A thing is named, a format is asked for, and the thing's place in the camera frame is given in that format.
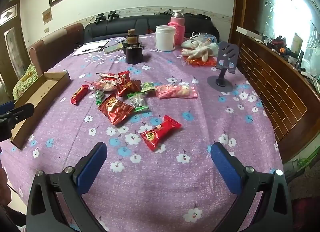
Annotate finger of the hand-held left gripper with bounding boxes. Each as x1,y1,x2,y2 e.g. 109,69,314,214
0,103,35,143
0,100,15,116

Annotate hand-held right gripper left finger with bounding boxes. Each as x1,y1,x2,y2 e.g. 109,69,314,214
26,142,110,232

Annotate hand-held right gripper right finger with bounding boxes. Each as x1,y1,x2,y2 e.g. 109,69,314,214
210,142,294,232

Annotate brown cardboard box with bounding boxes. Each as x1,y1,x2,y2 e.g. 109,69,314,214
11,71,71,150

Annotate dark red gold-print packet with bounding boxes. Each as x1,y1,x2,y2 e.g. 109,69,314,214
98,93,134,126
116,80,142,98

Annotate red snack bar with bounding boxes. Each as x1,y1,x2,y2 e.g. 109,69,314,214
70,84,90,106

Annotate clear green-end candy packet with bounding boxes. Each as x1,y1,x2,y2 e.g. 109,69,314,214
94,90,105,105
127,92,150,113

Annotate red puffy candy packet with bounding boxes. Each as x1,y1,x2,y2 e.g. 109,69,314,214
140,115,182,151

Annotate white red-label snack packet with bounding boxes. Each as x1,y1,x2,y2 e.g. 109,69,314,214
96,72,120,81
85,78,118,92

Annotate pink snack packet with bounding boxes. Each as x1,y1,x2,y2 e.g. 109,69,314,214
156,84,198,99

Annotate small red snack packet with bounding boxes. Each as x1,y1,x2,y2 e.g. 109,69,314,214
117,70,130,85

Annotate green white snack packet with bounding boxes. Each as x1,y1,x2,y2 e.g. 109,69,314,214
141,82,157,94

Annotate green floral cloth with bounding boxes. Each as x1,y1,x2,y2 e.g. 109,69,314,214
12,62,38,99

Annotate purple floral tablecloth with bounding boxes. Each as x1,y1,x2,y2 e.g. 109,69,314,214
0,36,284,232

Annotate wooden glass door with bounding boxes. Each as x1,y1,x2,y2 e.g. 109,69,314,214
0,0,31,100

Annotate brown armchair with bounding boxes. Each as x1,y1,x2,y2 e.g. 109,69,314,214
29,23,85,76

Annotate white paper sheets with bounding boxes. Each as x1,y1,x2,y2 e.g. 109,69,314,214
72,39,110,57

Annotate wooden cabinet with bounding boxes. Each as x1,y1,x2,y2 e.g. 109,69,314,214
229,0,320,163

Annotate orange red plastic wrapper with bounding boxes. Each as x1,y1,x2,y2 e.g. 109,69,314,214
183,56,218,68

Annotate grey phone stand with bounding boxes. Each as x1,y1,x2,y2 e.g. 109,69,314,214
207,42,238,88

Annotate thin notebook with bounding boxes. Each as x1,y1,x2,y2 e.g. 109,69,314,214
103,43,123,54

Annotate white rubber glove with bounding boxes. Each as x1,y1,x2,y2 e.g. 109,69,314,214
180,40,203,49
181,42,220,62

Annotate blue white plastic bag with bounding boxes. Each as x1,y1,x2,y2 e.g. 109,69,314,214
191,32,218,44

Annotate clear plastic cup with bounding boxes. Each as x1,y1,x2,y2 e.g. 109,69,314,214
138,34,157,48

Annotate white plastic jar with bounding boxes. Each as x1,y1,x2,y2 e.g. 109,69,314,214
155,25,176,52

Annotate pink thermos bottle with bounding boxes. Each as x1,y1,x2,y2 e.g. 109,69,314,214
167,9,186,46

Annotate black leather sofa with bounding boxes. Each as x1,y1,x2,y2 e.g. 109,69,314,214
84,13,220,44

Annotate wall plaque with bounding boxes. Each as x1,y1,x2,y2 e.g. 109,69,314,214
42,7,52,24

